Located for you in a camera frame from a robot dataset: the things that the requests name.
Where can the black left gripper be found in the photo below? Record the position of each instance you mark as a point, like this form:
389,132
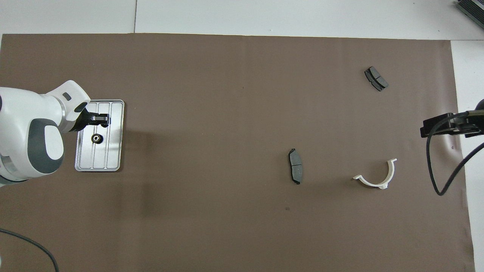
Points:
84,121

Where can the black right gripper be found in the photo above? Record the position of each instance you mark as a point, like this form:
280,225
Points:
470,124

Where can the black bearing gear gold centre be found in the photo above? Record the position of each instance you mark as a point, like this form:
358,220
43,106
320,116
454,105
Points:
97,138

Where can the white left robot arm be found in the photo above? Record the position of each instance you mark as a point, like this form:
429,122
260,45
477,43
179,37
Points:
19,109

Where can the silver ribbed metal tray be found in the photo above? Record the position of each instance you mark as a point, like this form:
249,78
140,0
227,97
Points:
113,147

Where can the short dark grey brake pad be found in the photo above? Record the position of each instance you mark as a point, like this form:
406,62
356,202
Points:
376,78

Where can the brown paper table mat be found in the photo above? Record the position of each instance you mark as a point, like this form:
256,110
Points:
211,170

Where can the dark ribbed metal device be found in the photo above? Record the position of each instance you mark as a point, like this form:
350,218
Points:
472,9

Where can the long dark grey brake pad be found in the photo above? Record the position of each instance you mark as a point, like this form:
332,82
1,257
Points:
295,166

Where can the white curved plastic bracket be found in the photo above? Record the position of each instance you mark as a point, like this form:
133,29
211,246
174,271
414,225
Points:
392,170

